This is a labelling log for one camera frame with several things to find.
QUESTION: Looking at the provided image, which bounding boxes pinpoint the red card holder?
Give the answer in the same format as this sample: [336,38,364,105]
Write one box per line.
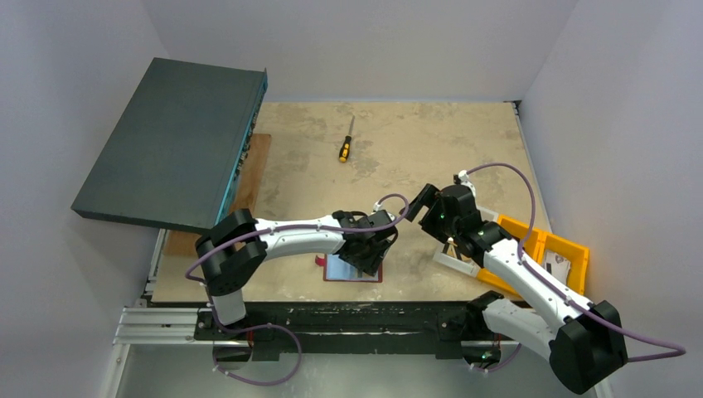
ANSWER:
[315,255,382,284]

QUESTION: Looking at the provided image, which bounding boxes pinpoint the white VIP credit card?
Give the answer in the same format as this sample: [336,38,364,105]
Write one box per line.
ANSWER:
[544,251,571,275]

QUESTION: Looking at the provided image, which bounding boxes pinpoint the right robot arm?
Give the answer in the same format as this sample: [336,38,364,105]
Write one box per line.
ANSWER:
[406,184,628,394]

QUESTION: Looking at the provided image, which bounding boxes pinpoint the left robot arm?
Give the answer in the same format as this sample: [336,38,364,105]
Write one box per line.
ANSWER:
[195,209,398,339]

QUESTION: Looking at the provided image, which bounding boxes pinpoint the yellow plastic bin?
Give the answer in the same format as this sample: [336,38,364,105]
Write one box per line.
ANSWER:
[477,214,589,299]

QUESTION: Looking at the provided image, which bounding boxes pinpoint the yellow black screwdriver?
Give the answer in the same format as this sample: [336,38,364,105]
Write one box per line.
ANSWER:
[338,116,356,163]

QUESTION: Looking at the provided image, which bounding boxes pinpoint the wooden board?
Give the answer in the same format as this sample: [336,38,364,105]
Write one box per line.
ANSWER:
[161,133,272,258]

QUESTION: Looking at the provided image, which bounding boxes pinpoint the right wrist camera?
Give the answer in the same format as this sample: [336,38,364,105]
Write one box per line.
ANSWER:
[453,170,477,197]

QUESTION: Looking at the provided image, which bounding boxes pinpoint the white frame tray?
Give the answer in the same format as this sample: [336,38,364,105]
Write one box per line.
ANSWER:
[433,240,481,279]

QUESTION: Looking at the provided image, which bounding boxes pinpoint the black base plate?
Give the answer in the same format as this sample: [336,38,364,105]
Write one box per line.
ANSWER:
[194,301,511,366]

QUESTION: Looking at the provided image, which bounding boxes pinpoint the dark grey network switch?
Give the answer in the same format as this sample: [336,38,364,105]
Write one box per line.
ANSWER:
[71,58,268,234]

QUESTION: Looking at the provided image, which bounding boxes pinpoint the aluminium rail frame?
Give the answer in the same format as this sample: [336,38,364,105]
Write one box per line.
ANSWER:
[112,306,550,347]

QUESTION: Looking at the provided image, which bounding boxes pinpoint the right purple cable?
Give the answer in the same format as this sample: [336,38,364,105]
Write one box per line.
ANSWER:
[458,162,687,375]

